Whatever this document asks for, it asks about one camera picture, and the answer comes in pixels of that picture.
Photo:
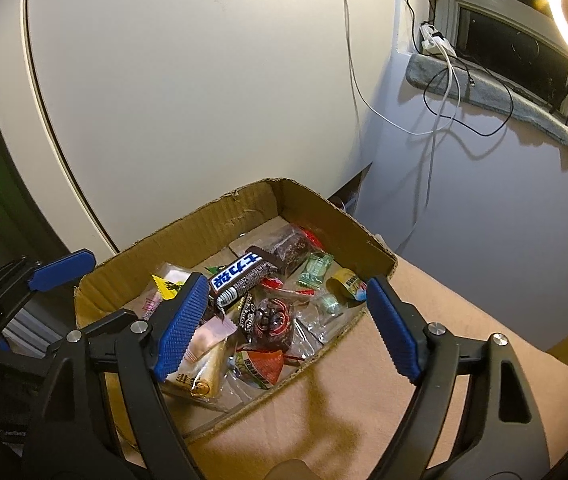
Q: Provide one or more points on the black white print chocolate packet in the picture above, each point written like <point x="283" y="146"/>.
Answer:
<point x="246" y="315"/>

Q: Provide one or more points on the white wardrobe cabinet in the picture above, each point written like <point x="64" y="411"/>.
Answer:
<point x="189" y="110"/>

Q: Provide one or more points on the white framed window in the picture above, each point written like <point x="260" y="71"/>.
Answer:
<point x="451" y="10"/>

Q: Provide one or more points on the clear bread packet pink print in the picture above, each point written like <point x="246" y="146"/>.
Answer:
<point x="204" y="360"/>

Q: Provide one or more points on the dark dates packet red ends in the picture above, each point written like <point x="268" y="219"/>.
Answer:
<point x="289" y="247"/>

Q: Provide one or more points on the white power strip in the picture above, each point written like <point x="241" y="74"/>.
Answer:
<point x="434" y="42"/>

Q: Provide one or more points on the red lid jelly cup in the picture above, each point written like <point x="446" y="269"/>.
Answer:
<point x="261" y="367"/>

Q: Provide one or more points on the yellow candy wrapper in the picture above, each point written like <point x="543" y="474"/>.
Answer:
<point x="166" y="287"/>

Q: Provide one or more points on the brown chocolate bar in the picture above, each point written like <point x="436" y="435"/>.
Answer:
<point x="236" y="277"/>

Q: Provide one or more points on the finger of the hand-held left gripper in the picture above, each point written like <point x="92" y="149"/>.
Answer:
<point x="24" y="357"/>
<point x="64" y="267"/>

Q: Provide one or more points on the orange white snack packet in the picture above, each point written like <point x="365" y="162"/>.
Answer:
<point x="346" y="282"/>

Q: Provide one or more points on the green candy wrapper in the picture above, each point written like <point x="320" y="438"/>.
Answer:
<point x="316" y="270"/>

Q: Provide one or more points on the round dark snack clear packet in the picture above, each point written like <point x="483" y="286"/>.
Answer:
<point x="271" y="322"/>

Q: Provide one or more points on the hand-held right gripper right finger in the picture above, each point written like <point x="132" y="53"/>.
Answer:
<point x="394" y="332"/>

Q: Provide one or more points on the grey stone windowsill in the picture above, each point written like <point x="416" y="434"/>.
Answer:
<point x="529" y="110"/>

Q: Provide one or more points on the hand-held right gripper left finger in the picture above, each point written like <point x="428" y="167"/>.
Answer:
<point x="184" y="327"/>

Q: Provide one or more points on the brown cardboard box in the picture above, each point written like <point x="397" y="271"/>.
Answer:
<point x="314" y="215"/>

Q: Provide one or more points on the small clear green candy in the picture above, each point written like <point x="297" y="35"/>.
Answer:
<point x="329" y="304"/>

